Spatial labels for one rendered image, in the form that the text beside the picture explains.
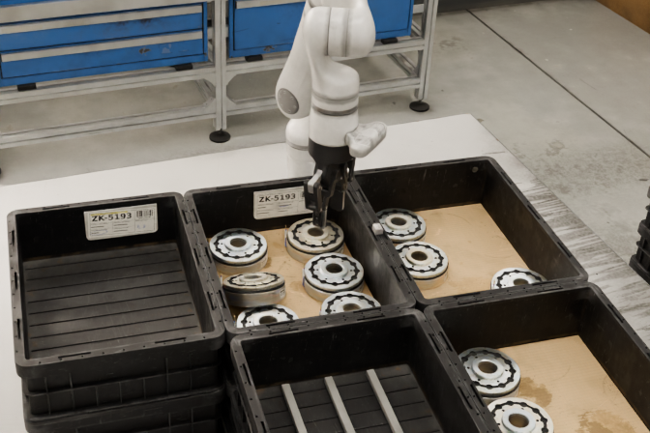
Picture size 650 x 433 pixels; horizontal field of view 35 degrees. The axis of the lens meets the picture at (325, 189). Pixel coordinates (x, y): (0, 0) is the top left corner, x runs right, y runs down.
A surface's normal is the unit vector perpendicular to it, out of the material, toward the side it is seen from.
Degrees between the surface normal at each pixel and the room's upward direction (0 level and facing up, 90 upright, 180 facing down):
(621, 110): 0
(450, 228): 0
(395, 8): 90
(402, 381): 0
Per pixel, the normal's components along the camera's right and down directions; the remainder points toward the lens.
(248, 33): 0.36, 0.52
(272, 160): 0.04, -0.84
